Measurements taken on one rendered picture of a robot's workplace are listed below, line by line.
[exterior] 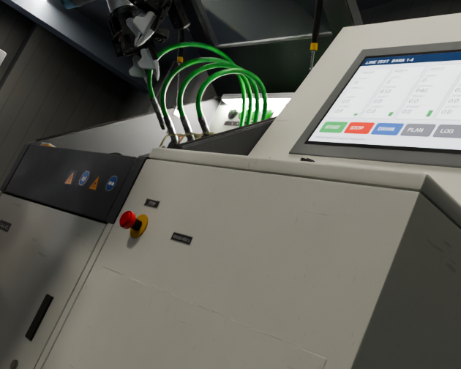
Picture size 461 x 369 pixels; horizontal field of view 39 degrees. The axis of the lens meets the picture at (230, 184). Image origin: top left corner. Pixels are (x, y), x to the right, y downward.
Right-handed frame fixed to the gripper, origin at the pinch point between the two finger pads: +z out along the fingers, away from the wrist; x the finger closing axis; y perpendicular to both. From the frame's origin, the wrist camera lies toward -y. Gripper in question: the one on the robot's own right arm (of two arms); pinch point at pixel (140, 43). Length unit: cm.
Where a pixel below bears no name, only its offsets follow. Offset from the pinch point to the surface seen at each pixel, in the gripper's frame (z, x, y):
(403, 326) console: 46, 93, -10
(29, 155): 33, -39, -3
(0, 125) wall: -68, -676, -188
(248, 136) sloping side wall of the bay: 11.0, 23.0, -25.8
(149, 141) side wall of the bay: 8, -43, -38
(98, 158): 31.1, 2.4, -3.1
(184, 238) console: 44, 49, -3
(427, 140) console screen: 8, 71, -29
